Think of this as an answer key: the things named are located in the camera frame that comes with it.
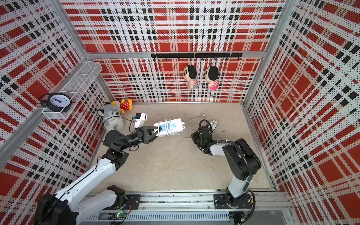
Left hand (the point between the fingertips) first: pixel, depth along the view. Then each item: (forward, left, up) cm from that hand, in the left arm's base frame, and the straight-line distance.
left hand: (163, 130), depth 62 cm
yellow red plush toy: (+45, +43, -30) cm, 69 cm away
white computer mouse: (+23, -29, -27) cm, 46 cm away
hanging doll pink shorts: (+46, -27, -3) cm, 54 cm away
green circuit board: (-30, +25, -33) cm, 51 cm away
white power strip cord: (+1, -3, +1) cm, 3 cm away
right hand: (+17, -13, -29) cm, 36 cm away
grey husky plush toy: (+23, +41, -21) cm, 52 cm away
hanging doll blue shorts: (+45, -12, -1) cm, 46 cm away
